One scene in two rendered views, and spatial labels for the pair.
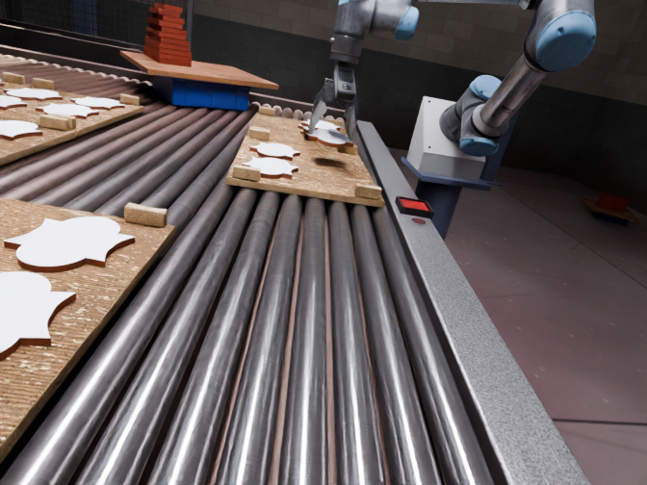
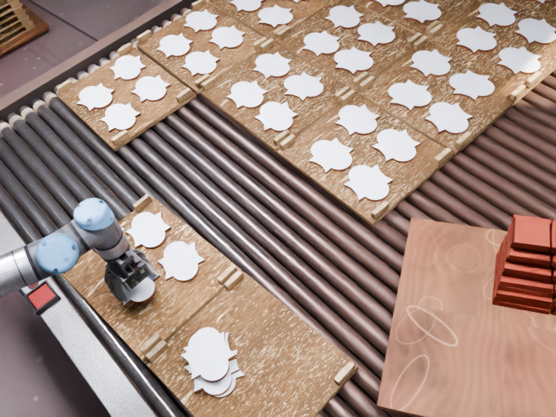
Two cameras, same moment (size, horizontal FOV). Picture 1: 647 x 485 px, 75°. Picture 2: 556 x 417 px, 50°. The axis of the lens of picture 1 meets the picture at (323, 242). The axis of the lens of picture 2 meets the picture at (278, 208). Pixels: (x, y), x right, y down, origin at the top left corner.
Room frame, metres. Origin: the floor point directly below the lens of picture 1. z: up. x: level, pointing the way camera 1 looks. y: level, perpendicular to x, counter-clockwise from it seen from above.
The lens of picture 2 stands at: (2.11, 0.01, 2.32)
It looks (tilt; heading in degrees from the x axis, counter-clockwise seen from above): 52 degrees down; 154
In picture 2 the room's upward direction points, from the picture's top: 13 degrees counter-clockwise
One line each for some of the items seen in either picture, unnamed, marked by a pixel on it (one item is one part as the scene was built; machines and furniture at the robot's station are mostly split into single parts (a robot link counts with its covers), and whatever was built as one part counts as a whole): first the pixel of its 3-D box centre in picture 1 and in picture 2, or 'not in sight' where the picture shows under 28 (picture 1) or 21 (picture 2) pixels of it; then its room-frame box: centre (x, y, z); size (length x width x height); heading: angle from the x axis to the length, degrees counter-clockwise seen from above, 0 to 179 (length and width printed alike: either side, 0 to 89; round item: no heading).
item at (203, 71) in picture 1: (197, 69); (507, 323); (1.83, 0.65, 1.03); 0.50 x 0.50 x 0.02; 38
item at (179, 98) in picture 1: (200, 88); not in sight; (1.77, 0.62, 0.97); 0.31 x 0.31 x 0.10; 38
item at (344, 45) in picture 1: (345, 46); (111, 242); (1.16, 0.04, 1.23); 0.08 x 0.08 x 0.05
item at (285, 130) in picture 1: (300, 133); (249, 365); (1.49, 0.15, 0.93); 0.41 x 0.35 x 0.02; 9
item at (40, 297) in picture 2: (413, 207); (42, 297); (0.94, -0.19, 0.92); 0.06 x 0.06 x 0.01; 5
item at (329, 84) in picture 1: (340, 81); (123, 261); (1.17, 0.04, 1.14); 0.09 x 0.08 x 0.12; 8
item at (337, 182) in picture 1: (304, 166); (148, 271); (1.07, 0.09, 0.93); 0.41 x 0.35 x 0.02; 9
